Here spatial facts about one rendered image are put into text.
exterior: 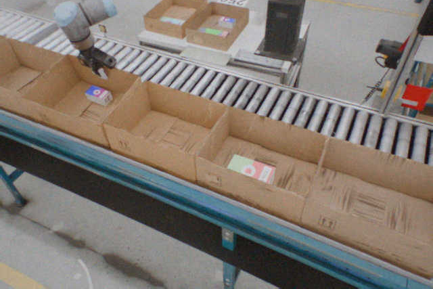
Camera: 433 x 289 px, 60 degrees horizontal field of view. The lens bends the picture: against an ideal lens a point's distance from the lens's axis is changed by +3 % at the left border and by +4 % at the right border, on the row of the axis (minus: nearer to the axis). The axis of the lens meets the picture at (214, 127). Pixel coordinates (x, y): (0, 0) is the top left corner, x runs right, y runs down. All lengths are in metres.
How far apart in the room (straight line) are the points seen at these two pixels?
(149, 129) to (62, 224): 1.11
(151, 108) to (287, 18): 0.92
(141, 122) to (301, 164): 0.71
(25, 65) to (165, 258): 1.28
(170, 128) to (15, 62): 0.93
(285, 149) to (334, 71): 2.11
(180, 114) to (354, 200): 0.77
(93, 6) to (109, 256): 1.41
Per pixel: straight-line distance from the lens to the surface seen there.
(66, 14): 1.48
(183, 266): 2.21
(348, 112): 1.94
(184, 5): 2.77
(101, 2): 1.50
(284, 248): 1.37
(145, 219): 1.64
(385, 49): 1.83
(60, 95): 1.83
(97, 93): 1.73
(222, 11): 2.62
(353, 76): 3.50
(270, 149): 1.50
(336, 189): 1.42
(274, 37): 2.21
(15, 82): 2.07
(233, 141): 1.52
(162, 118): 1.63
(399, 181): 1.46
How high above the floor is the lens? 2.00
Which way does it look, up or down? 45 degrees down
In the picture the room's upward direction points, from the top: 2 degrees counter-clockwise
